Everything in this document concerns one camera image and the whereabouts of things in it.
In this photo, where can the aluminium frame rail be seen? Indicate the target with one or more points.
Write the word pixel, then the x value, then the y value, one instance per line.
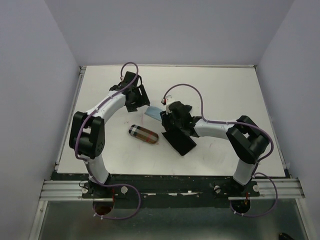
pixel 58 190

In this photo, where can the plaid glasses case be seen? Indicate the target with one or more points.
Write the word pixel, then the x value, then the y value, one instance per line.
pixel 143 134

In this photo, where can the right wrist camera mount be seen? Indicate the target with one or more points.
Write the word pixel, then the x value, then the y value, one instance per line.
pixel 167 100

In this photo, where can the black glasses case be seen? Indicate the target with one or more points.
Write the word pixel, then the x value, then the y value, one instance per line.
pixel 182 143

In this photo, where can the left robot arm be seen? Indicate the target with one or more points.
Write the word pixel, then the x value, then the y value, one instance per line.
pixel 87 134

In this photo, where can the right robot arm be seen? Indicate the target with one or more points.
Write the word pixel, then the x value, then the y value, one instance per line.
pixel 249 141

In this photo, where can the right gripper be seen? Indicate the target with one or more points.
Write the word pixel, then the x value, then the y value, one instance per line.
pixel 165 122

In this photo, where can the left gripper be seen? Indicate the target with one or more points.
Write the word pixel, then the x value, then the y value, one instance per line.
pixel 143 100

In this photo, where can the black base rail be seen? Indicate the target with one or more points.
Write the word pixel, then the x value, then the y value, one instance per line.
pixel 128 191

